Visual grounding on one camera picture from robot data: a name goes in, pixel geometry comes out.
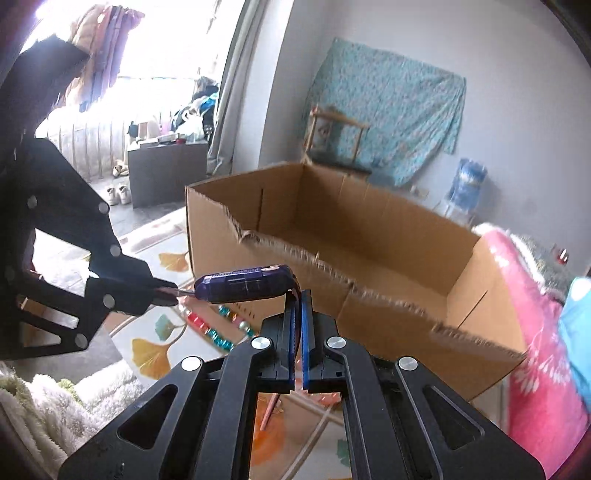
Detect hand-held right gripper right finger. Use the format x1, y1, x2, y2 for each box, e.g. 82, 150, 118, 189
302, 291, 546, 480

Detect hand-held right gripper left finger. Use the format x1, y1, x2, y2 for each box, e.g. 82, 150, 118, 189
58, 288, 298, 480

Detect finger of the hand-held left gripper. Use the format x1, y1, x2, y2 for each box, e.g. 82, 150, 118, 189
21, 138, 178, 292
4, 272, 178, 361

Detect purple translucent hair clip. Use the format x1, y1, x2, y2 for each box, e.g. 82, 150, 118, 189
193, 264, 305, 305

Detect brown cardboard box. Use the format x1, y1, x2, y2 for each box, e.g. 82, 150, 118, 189
185, 161, 529, 402

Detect hanging clothes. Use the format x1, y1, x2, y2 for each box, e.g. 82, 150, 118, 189
65, 4, 146, 112

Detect pink plastic stick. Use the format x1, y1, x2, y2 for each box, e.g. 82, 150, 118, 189
260, 394, 282, 432

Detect grey cabinet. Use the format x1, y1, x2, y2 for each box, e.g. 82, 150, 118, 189
127, 138, 209, 208

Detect fluffy white rug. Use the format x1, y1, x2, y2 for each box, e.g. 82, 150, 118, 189
0, 362, 148, 480

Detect white plastic bag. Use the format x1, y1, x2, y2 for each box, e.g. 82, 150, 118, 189
181, 111, 205, 139

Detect pile of clothes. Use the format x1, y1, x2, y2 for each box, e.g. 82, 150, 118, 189
171, 78, 220, 139

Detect wooden chair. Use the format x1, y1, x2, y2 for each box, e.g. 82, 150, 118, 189
302, 104, 372, 181

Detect grey curtain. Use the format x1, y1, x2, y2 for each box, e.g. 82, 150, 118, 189
208, 0, 296, 176

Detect blue water jug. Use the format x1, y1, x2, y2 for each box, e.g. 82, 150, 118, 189
445, 158, 489, 222

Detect pink floral blanket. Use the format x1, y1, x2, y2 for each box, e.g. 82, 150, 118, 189
471, 222, 587, 478

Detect grey fuzzy blanket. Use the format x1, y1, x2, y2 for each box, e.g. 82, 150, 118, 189
508, 233, 583, 305

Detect light blue cloth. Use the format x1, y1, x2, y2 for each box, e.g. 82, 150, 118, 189
556, 277, 591, 384

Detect colourful beaded bracelet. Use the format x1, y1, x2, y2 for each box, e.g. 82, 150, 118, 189
178, 300, 259, 354

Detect teal floral wall cloth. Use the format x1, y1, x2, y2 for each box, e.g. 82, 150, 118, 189
307, 37, 467, 188

